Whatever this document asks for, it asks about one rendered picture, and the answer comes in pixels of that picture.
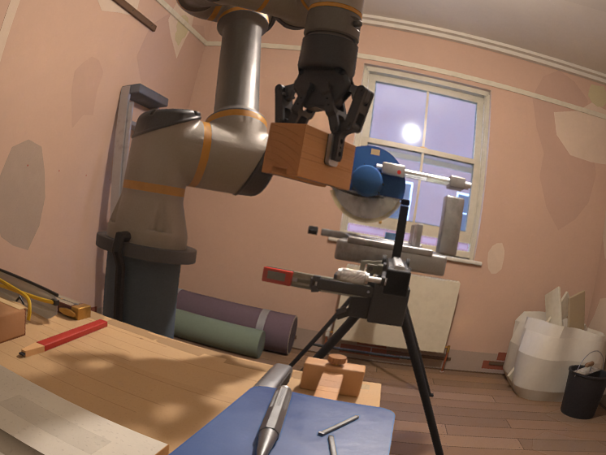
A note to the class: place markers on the small grey block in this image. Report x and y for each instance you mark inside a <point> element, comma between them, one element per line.
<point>415,235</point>

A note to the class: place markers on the tall grey block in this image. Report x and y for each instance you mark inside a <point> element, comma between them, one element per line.
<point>450,227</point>

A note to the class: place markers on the purple rolled mat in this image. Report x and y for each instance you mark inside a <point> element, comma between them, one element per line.
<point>246,315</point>

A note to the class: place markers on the grey mitre saw base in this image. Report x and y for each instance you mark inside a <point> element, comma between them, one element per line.
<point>388,248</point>

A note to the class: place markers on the red carpenter pencil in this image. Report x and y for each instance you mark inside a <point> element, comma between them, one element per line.
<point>66,336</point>

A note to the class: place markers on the wooden jig with knob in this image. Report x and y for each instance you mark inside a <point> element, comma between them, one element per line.
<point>331,374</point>

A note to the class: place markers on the grey blue step ladder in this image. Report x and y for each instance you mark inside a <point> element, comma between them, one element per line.
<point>120,142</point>

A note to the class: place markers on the green rolled mat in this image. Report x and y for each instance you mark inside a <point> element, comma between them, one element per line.
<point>218,331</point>

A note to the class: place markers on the blue bench mat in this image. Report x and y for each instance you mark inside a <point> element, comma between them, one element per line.
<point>307,426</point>

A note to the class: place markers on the black bucket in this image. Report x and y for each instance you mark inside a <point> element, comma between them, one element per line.
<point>582,393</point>

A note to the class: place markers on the blue mitre saw head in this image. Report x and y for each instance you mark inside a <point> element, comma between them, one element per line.
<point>367,182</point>

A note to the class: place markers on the cream offcut boards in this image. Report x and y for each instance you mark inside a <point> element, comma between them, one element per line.
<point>563,305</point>

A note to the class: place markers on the white sash window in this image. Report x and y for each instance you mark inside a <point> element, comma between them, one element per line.
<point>445,118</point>

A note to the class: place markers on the black mitre saw stand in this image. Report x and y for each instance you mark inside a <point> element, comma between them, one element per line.
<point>395,298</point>

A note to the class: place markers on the brown wooden batten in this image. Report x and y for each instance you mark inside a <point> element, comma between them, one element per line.
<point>139,16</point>

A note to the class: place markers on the brown cardboard box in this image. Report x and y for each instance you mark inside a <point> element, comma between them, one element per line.
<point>9,322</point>

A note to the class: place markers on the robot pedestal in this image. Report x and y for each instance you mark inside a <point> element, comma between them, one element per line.
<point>142,293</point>

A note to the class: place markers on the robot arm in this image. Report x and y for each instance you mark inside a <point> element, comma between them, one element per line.
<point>156,156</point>

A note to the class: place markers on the beech wood rest block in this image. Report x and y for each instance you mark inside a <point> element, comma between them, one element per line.
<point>298,151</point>

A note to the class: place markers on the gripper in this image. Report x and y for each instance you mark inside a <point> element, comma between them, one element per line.
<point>329,61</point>

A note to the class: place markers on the silver centre punch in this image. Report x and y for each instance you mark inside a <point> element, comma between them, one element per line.
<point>274,407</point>

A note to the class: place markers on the grey metal pin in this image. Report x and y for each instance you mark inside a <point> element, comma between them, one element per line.
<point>332,446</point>
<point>337,425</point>

